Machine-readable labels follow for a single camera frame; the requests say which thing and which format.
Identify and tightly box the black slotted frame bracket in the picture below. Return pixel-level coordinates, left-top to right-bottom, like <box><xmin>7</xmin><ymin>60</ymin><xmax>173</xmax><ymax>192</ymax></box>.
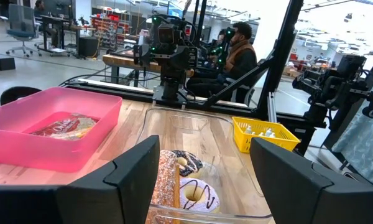
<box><xmin>285</xmin><ymin>124</ymin><xmax>318</xmax><ymax>156</ymax></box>

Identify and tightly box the pink frosted toy donut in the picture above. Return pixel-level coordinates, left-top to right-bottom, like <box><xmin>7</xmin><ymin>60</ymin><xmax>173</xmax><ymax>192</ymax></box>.
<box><xmin>178</xmin><ymin>177</ymin><xmax>221</xmax><ymax>214</ymax></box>

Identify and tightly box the chocolate frosted toy donut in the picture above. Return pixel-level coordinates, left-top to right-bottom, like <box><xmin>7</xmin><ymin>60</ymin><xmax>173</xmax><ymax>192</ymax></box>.
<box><xmin>170</xmin><ymin>149</ymin><xmax>205</xmax><ymax>178</ymax></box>

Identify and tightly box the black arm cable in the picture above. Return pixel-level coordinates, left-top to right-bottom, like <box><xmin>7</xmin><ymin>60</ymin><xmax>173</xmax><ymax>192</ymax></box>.
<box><xmin>58</xmin><ymin>72</ymin><xmax>162</xmax><ymax>87</ymax></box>

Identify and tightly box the red snack packet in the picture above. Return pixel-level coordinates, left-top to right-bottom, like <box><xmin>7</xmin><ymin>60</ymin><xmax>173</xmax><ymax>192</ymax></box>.
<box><xmin>30</xmin><ymin>112</ymin><xmax>100</xmax><ymax>141</ymax></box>

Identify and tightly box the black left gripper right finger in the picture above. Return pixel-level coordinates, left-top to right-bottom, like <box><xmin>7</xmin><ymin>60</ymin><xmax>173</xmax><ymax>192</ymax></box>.
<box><xmin>250</xmin><ymin>138</ymin><xmax>373</xmax><ymax>224</ymax></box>

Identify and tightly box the black floor cabinet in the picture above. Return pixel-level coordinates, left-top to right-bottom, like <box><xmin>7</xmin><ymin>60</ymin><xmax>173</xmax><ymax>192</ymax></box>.
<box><xmin>78</xmin><ymin>36</ymin><xmax>100</xmax><ymax>58</ymax></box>

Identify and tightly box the yellow plastic basket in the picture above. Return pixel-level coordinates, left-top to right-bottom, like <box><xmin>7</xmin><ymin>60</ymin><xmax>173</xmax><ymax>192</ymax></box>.
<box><xmin>232</xmin><ymin>116</ymin><xmax>302</xmax><ymax>154</ymax></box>

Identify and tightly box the pink plastic bin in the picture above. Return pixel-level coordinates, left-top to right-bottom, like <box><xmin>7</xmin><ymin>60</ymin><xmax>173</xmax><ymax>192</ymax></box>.
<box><xmin>0</xmin><ymin>86</ymin><xmax>123</xmax><ymax>174</ymax></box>

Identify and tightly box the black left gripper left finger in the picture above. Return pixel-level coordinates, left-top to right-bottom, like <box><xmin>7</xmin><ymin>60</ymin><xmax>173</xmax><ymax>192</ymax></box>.
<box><xmin>0</xmin><ymin>135</ymin><xmax>161</xmax><ymax>224</ymax></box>

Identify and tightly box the light blue patterned cloth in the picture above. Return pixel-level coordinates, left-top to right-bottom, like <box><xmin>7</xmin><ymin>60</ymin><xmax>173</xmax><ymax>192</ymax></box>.
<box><xmin>331</xmin><ymin>90</ymin><xmax>373</xmax><ymax>189</ymax></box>

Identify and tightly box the wooden workbench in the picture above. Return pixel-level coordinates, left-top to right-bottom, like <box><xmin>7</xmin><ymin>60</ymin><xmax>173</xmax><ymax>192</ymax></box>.
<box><xmin>101</xmin><ymin>53</ymin><xmax>195</xmax><ymax>88</ymax></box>

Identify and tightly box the seeded toy bread loaf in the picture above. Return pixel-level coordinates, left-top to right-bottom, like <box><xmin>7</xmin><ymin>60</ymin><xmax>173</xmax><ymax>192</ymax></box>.
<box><xmin>145</xmin><ymin>149</ymin><xmax>181</xmax><ymax>224</ymax></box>

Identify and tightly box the person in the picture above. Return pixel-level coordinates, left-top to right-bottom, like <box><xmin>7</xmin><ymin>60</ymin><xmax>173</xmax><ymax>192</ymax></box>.
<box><xmin>186</xmin><ymin>21</ymin><xmax>258</xmax><ymax>103</ymax></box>
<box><xmin>33</xmin><ymin>0</ymin><xmax>47</xmax><ymax>18</ymax></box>
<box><xmin>210</xmin><ymin>29</ymin><xmax>228</xmax><ymax>63</ymax></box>

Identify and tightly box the grey office chair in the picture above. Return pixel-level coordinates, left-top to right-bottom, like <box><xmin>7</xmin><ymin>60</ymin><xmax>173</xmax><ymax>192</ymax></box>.
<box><xmin>5</xmin><ymin>3</ymin><xmax>42</xmax><ymax>58</ymax></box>

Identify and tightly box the black round chair back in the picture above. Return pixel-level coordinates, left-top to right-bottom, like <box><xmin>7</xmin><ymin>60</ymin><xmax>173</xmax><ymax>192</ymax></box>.
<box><xmin>0</xmin><ymin>86</ymin><xmax>43</xmax><ymax>106</ymax></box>

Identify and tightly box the black office desk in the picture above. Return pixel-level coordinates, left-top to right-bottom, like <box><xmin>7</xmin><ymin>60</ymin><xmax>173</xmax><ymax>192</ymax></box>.
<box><xmin>34</xmin><ymin>14</ymin><xmax>96</xmax><ymax>58</ymax></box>

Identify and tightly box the clear plastic bin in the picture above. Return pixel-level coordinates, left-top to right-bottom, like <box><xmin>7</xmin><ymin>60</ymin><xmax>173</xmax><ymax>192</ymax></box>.
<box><xmin>136</xmin><ymin>107</ymin><xmax>273</xmax><ymax>224</ymax></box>

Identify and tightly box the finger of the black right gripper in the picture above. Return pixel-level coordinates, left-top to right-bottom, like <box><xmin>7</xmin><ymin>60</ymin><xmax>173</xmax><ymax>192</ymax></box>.
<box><xmin>157</xmin><ymin>46</ymin><xmax>174</xmax><ymax>68</ymax></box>
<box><xmin>173</xmin><ymin>46</ymin><xmax>191</xmax><ymax>69</ymax></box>

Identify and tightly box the black floor platform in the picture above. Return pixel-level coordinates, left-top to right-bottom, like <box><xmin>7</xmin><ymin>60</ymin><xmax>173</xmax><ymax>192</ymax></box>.
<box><xmin>0</xmin><ymin>53</ymin><xmax>16</xmax><ymax>72</ymax></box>

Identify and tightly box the red parts shelf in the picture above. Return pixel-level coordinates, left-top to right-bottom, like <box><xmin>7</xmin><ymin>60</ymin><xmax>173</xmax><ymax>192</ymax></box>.
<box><xmin>90</xmin><ymin>12</ymin><xmax>131</xmax><ymax>50</ymax></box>

